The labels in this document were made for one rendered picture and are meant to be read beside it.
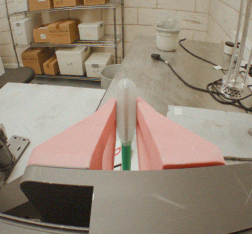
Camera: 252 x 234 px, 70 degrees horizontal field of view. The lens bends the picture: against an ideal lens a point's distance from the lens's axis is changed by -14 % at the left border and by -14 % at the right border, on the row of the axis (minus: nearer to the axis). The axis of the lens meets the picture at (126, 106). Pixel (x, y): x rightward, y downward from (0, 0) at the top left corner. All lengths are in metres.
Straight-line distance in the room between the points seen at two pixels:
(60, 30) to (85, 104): 1.80
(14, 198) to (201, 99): 0.66
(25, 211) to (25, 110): 0.56
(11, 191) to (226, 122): 0.59
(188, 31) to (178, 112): 1.99
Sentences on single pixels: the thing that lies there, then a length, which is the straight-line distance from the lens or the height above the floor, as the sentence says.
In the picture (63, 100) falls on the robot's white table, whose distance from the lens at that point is 0.74.
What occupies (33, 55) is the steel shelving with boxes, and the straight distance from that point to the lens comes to 2.78.
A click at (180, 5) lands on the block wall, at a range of 2.50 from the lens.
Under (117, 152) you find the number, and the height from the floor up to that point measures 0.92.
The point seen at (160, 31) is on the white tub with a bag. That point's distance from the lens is 1.09.
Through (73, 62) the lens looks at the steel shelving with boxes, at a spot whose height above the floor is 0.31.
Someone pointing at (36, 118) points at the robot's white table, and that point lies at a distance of 0.69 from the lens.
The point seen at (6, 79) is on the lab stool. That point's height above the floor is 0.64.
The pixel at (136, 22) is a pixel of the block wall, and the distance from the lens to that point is 2.56.
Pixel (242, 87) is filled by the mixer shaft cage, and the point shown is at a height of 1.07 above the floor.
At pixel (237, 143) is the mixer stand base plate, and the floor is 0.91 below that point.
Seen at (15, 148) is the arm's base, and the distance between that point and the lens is 0.60.
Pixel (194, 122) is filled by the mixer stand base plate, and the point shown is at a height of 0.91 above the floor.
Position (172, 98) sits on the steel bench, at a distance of 0.72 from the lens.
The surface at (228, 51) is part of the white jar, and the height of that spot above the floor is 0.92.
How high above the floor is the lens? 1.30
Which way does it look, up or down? 37 degrees down
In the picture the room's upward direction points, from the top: 1 degrees counter-clockwise
